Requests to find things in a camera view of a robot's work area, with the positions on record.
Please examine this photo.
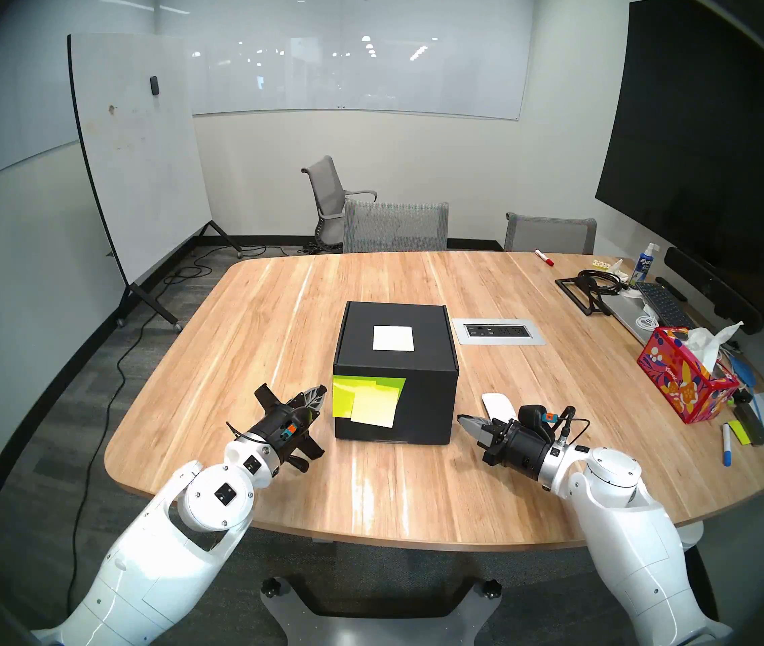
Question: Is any silver table power panel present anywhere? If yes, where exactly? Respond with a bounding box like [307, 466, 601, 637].
[451, 318, 547, 346]

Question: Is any white tissue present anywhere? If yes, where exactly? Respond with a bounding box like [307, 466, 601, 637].
[681, 321, 744, 373]

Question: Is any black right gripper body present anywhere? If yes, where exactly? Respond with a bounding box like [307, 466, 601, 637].
[483, 406, 578, 480]

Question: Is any whiteboard cleaner spray bottle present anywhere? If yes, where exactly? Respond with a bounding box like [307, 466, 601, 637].
[629, 243, 660, 285]

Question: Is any rolling whiteboard on stand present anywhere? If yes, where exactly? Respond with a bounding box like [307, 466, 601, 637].
[67, 34, 245, 332]

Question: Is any glass wall whiteboard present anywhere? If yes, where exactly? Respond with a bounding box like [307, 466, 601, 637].
[153, 0, 534, 120]

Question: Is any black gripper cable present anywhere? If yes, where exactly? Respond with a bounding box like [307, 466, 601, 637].
[553, 406, 591, 445]
[225, 420, 263, 447]

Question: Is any coiled black cable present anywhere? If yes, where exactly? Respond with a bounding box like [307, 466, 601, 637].
[577, 269, 628, 294]

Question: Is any black video conference bar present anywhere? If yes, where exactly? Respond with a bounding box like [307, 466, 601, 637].
[664, 247, 764, 335]

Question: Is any lime green sticky note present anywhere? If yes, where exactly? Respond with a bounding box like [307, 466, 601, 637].
[332, 377, 407, 420]

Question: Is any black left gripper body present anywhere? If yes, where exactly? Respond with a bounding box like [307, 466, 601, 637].
[245, 384, 326, 473]

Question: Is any black cardboard box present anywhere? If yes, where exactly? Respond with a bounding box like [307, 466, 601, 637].
[333, 301, 460, 447]

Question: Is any red floral tissue box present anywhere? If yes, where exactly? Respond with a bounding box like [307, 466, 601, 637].
[637, 326, 740, 424]

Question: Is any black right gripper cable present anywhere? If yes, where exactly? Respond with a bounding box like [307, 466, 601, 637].
[553, 406, 591, 445]

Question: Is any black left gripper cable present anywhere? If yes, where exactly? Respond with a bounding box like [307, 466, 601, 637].
[225, 420, 263, 447]

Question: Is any black keyboard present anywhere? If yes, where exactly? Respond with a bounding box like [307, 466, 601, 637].
[634, 281, 697, 330]

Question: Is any dark whiteboard eraser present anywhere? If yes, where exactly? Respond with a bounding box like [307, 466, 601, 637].
[733, 402, 764, 447]

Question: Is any silver laptop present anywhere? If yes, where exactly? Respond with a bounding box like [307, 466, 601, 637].
[601, 291, 665, 346]

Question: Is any large black wall screen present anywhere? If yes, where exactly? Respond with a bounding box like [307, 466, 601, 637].
[595, 0, 764, 302]

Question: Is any black laptop stand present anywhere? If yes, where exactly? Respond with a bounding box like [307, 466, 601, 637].
[555, 275, 615, 314]

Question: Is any white computer mouse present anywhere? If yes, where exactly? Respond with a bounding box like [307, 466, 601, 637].
[482, 393, 521, 423]

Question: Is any blue fly swatter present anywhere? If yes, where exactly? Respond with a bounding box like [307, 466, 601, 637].
[730, 355, 764, 485]

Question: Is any pale square sticky note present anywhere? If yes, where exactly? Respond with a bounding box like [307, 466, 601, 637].
[373, 325, 416, 353]

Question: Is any gray plain-back office chair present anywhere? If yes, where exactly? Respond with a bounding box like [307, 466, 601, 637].
[504, 213, 597, 255]

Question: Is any gray office chair with armrests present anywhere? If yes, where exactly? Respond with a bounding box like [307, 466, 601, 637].
[301, 155, 378, 253]

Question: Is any gray mesh office chair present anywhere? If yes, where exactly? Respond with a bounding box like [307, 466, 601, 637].
[342, 201, 450, 254]

